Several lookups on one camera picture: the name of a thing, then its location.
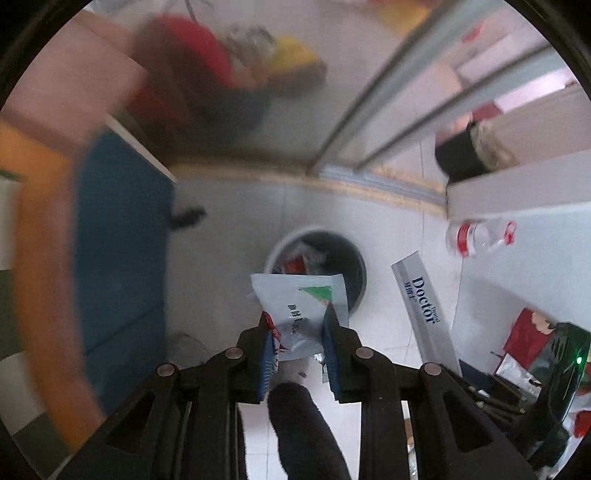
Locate red white packet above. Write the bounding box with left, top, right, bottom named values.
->
left=494, top=307, right=561, bottom=384

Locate red bag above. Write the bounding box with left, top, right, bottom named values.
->
left=134, top=16, right=236, bottom=139

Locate white green sachet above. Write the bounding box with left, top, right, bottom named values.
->
left=249, top=273, right=349, bottom=361

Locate clear bottle with red label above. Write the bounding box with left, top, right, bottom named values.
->
left=445, top=218, right=518, bottom=259

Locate white trash bin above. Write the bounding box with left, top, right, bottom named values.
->
left=264, top=226, right=368, bottom=319

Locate brown fuzzy slipper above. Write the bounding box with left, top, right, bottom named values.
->
left=434, top=117, right=520, bottom=183

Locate red striped wrapper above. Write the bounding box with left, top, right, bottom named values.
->
left=261, top=311, right=282, bottom=365

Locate long grey box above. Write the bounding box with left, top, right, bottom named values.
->
left=391, top=250, right=462, bottom=377

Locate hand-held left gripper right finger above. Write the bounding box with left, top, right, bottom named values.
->
left=322, top=305, right=539, bottom=480

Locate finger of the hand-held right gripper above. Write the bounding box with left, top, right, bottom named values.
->
left=466, top=369, right=546, bottom=430

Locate yellow bag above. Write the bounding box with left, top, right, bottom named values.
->
left=268, top=37, right=328, bottom=88

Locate glass sliding door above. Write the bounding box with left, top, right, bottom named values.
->
left=106, top=0, right=573, bottom=195

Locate pink under cloth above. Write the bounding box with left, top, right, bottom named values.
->
left=0, top=9, right=153, bottom=153

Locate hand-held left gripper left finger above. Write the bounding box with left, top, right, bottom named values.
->
left=58, top=314, right=278, bottom=480

